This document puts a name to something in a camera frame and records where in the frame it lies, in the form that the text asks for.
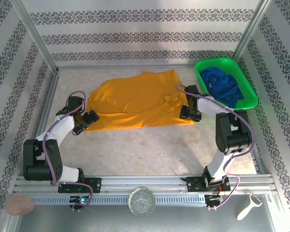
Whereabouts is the yellow printed t-shirt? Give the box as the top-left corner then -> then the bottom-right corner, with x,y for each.
85,69 -> 195,132

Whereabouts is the blue t-shirt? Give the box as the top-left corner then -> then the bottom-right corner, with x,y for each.
200,68 -> 244,109

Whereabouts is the green plastic basket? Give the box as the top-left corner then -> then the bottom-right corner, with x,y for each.
194,57 -> 259,116

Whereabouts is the round patterned glass dish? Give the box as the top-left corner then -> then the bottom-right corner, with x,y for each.
128,186 -> 157,218

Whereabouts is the pink translucent cup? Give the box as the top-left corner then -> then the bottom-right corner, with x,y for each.
6,195 -> 36,216

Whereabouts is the white peeler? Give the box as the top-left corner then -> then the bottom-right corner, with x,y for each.
236,192 -> 263,220

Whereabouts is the aluminium rail along wall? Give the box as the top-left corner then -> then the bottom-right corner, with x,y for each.
57,64 -> 196,71

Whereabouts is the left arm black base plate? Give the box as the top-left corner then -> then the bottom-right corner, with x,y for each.
58,177 -> 102,194

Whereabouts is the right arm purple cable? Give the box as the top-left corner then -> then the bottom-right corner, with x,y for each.
175,84 -> 257,210

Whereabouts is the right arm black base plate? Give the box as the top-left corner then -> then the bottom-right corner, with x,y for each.
186,176 -> 232,193

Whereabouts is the wide aluminium mounting rail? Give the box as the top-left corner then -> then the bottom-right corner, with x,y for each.
13,175 -> 277,196

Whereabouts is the slotted grey cable duct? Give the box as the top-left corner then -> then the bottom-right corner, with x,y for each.
29,194 -> 206,206

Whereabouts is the aluminium corner post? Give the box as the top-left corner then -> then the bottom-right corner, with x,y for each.
232,0 -> 273,61
11,0 -> 58,71

